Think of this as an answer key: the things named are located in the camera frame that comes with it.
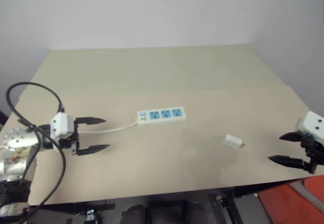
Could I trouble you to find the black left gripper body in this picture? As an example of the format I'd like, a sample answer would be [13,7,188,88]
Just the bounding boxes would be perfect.
[58,118,83,157]

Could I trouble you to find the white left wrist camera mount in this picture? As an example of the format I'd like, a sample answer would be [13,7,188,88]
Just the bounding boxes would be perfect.
[49,112,76,140]

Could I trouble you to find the white plug adapter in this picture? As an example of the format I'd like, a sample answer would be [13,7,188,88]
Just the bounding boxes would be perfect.
[222,134,247,150]

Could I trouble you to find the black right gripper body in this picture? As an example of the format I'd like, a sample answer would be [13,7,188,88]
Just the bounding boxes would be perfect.
[299,132,324,175]

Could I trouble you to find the black table frame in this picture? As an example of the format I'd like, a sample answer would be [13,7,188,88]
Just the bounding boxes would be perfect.
[27,180,307,224]

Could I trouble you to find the dark rounded shape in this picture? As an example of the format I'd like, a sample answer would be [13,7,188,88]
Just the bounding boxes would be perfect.
[120,200,212,224]

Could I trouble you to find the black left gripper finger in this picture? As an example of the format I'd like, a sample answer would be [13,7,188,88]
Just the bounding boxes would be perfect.
[75,116,107,127]
[77,144,111,157]

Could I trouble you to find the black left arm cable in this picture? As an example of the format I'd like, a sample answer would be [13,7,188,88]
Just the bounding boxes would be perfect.
[6,82,67,224]

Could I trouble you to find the white power cable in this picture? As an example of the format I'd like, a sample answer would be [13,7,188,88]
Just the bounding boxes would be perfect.
[77,121,139,134]

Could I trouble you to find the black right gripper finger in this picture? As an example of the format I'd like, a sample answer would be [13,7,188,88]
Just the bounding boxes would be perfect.
[279,131,303,142]
[268,155,305,170]

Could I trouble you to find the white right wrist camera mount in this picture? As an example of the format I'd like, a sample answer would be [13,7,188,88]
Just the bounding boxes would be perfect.
[296,111,324,144]

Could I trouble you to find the grey strap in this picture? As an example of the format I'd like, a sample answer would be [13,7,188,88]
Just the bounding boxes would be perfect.
[290,180,324,211]

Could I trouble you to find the white power strip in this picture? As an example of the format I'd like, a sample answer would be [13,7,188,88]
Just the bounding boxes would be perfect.
[137,106,188,127]

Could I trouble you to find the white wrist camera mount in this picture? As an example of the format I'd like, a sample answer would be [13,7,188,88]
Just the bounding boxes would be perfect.
[49,112,76,140]
[296,111,324,144]

